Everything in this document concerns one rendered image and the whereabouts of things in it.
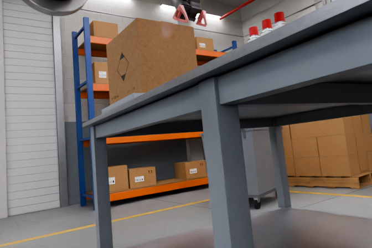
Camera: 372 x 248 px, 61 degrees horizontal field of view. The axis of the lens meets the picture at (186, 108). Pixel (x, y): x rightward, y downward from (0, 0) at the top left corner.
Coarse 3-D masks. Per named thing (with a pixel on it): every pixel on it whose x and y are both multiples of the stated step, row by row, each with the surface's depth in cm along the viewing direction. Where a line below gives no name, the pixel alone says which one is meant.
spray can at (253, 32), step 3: (252, 27) 117; (255, 27) 117; (249, 30) 118; (252, 30) 117; (255, 30) 117; (249, 33) 118; (252, 33) 117; (255, 33) 117; (258, 33) 117; (252, 36) 117; (255, 36) 116; (258, 36) 116; (249, 39) 117; (252, 39) 116
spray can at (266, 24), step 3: (264, 21) 111; (267, 21) 111; (270, 21) 111; (264, 24) 111; (267, 24) 111; (270, 24) 111; (264, 27) 111; (267, 27) 111; (270, 27) 111; (264, 30) 110; (267, 30) 110; (270, 30) 110; (261, 33) 111; (264, 33) 110
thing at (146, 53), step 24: (144, 24) 109; (168, 24) 115; (120, 48) 120; (144, 48) 108; (168, 48) 113; (192, 48) 120; (120, 72) 120; (144, 72) 107; (168, 72) 112; (120, 96) 120
